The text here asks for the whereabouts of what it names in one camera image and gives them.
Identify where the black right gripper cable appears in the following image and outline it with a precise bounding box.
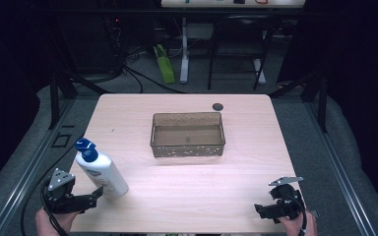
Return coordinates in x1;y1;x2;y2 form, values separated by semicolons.
283;192;308;236

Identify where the dark computer tower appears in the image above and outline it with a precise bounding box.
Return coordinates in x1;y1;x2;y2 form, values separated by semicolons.
75;14;129;75

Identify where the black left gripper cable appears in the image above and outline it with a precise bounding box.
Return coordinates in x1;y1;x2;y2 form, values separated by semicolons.
20;137;85;236

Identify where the grey aluminium rail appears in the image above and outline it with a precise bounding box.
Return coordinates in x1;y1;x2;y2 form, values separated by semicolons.
303;99;378;236
0;97;75;236

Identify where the person's left hand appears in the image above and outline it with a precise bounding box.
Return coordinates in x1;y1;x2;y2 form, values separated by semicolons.
34;207;82;236

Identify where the black chair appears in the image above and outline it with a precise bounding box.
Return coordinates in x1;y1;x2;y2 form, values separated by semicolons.
207;14;279;91

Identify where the black metal stand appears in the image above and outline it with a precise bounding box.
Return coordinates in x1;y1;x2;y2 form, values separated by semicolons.
46;69;111;131
269;70;329;134

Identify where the green bag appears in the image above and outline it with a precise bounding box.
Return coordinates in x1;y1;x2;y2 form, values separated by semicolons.
153;43;176;85

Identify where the brown translucent plastic basket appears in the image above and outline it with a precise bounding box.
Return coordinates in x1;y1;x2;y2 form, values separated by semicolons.
150;111;226;158

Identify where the black square floor bracket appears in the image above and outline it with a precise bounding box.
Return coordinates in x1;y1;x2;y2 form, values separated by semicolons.
51;133;73;148

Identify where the white desk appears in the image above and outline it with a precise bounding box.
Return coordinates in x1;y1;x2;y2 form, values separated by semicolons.
160;0;307;85

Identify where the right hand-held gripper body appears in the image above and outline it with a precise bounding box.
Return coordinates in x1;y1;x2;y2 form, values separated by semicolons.
268;176;306;224

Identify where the person's right hand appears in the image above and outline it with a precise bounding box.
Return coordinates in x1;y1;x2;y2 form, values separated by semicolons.
277;209;319;236

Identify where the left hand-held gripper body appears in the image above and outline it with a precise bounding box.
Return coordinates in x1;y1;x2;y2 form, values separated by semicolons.
42;167;95;215

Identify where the black floor cable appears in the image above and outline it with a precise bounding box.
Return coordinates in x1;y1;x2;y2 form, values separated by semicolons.
121;63;188;95

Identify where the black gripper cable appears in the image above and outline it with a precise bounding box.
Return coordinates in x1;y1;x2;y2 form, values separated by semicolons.
20;137;85;236
283;192;308;236

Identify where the white bottle with blue cap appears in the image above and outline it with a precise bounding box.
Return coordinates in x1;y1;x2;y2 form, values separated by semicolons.
74;138;130;197

